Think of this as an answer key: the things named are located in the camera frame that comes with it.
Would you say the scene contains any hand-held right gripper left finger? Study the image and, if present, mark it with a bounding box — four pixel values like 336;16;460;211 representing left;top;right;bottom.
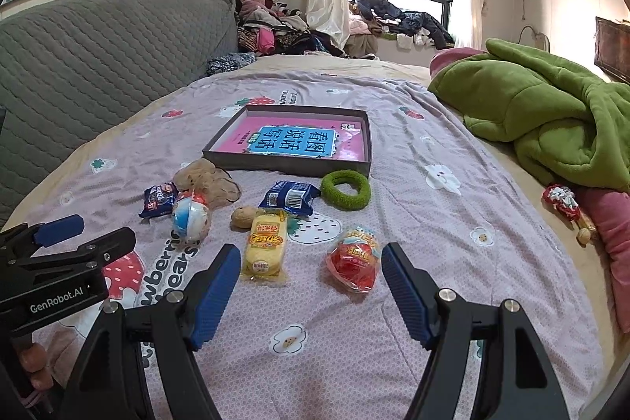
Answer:
59;244;242;420

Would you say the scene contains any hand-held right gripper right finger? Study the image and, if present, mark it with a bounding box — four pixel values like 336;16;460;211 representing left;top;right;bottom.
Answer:
381;243;572;420

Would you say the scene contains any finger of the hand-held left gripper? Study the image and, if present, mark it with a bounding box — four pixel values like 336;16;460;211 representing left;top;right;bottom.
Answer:
0;226;137;290
0;214;85;266

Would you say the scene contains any red snack packet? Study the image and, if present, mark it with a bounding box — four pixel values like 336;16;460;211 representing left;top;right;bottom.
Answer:
325;226;382;294

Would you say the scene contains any blue cookie packet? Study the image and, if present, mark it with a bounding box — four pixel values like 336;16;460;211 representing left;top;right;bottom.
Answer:
259;180;321;217
139;182;179;219

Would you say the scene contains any yellow cake packet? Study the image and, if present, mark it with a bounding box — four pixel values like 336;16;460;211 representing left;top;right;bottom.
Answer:
241;209;291;286

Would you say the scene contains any brown walnut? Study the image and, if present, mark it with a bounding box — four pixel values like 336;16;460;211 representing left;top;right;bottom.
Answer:
231;206;257;232

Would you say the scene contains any white blue round snack packet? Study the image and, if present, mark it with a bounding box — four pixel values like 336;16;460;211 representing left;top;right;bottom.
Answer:
172;190;212;244

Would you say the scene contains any beige mesh bath pouf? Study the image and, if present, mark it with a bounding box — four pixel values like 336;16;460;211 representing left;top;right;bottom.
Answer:
173;158;242;209

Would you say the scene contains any green fuzzy ring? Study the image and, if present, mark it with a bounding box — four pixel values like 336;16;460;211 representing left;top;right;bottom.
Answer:
321;170;372;211

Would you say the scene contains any grey shallow cardboard box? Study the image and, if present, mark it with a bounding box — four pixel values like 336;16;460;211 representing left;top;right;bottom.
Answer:
202;105;372;179

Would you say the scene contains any person's left hand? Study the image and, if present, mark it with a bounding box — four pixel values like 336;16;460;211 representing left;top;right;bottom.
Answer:
20;342;53;394

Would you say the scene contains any pink strawberry print bedsheet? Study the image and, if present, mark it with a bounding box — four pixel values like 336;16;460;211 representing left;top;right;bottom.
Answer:
0;70;607;420

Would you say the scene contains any grey quilted headboard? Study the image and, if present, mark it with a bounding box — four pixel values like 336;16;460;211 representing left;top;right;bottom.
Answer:
0;0;242;229

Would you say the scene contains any red white foil candy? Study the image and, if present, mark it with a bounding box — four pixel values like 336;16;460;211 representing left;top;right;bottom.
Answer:
543;184;580;220

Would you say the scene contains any small tan wrapped snack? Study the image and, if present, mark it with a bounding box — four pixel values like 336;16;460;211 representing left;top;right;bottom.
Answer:
577;213;599;246

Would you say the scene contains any pink pillow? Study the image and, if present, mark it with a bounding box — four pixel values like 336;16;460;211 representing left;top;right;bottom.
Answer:
429;47;489;77
573;186;630;335

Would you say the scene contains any dark floral cloth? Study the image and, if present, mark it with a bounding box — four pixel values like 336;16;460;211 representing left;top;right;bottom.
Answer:
206;52;258;77

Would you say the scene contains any green fleece blanket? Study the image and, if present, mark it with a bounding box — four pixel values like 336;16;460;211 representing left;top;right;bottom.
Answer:
427;37;630;192

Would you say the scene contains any tan fabric bundle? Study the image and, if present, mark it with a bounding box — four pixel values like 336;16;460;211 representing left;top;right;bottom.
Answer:
343;33;380;60

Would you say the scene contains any pile of dark clothes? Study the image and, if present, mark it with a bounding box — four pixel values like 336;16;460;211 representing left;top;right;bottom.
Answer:
349;0;456;52

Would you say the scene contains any pile of mixed clothes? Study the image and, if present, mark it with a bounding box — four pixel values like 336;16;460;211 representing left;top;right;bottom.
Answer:
233;0;346;57

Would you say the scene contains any dark wooden frame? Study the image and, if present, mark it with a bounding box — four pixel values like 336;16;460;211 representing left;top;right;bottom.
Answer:
595;17;630;84

